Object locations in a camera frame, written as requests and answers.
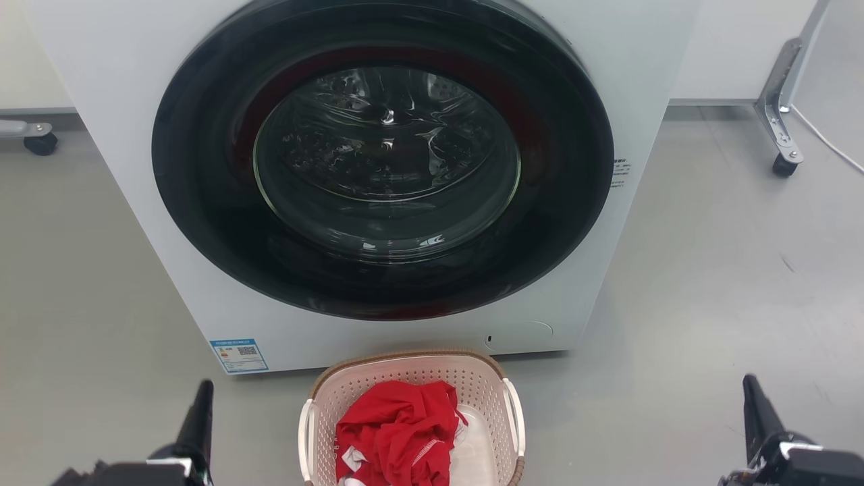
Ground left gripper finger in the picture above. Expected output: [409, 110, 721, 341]
[151, 379, 215, 468]

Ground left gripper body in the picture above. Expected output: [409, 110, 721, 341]
[51, 458, 214, 486]

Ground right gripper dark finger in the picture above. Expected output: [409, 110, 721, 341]
[742, 375, 812, 468]

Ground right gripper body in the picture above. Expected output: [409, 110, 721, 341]
[718, 442, 864, 486]

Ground beige perforated laundry basket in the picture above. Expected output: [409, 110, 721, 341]
[298, 349, 527, 486]

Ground blue energy label sticker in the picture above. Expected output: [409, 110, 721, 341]
[209, 338, 269, 374]

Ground red garment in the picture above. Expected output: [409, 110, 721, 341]
[335, 380, 468, 486]

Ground black round washer door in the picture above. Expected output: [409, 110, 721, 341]
[151, 0, 615, 322]

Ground white front-load washing machine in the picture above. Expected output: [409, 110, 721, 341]
[24, 0, 703, 375]

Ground round filter cover flap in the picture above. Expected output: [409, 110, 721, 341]
[483, 320, 554, 352]

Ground white cable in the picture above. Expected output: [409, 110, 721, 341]
[788, 103, 864, 176]

